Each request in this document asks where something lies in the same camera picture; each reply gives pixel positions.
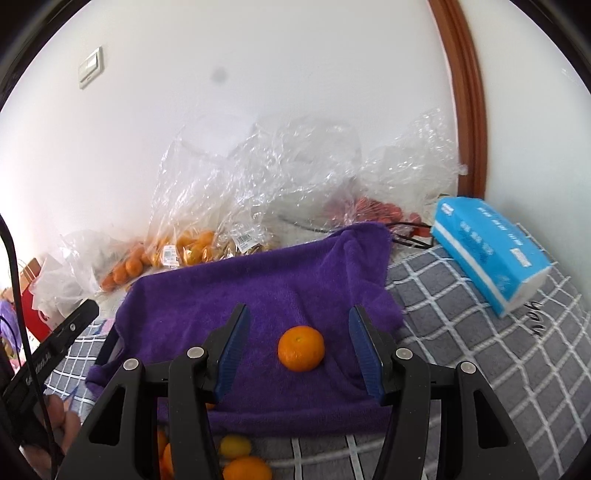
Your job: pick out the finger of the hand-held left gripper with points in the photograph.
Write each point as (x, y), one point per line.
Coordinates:
(76, 321)

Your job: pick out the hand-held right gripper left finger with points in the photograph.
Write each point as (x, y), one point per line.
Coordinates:
(233, 350)

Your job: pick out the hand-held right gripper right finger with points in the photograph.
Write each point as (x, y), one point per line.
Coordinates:
(364, 355)

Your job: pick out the black tray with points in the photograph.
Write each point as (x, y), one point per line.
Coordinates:
(107, 348)

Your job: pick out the purple towel-lined tray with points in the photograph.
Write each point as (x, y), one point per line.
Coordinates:
(277, 286)

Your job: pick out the small yellow-green fruit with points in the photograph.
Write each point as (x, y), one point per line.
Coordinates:
(235, 446)

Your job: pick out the oval orange citrus fruit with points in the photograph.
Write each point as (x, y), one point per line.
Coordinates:
(161, 441)

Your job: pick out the person's left hand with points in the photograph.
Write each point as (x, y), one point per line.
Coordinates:
(64, 420)

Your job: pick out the red paper bag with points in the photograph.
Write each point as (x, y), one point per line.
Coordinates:
(34, 314)

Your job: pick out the white plastic bag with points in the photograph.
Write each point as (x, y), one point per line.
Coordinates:
(48, 286)

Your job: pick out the purple plastic bag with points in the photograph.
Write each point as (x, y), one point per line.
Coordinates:
(7, 321)

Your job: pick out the clear bag of tangerines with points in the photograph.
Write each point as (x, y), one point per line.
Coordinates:
(122, 270)

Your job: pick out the brown paper bag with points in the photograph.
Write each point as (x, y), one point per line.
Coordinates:
(30, 270)

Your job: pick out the clear bag of longans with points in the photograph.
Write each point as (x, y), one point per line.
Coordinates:
(249, 247)

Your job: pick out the labelled clear bag of mandarins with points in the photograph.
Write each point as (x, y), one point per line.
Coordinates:
(194, 244)

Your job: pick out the grey checked tablecloth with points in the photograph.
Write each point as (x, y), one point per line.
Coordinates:
(485, 332)

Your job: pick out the clear bag of red fruit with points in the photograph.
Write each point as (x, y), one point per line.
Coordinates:
(383, 210)

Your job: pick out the blue tissue pack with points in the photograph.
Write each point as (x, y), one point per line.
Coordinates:
(485, 249)

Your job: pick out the white wall switch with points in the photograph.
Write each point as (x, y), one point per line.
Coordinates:
(90, 67)

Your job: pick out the brown wooden door frame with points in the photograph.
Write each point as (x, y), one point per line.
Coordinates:
(466, 92)

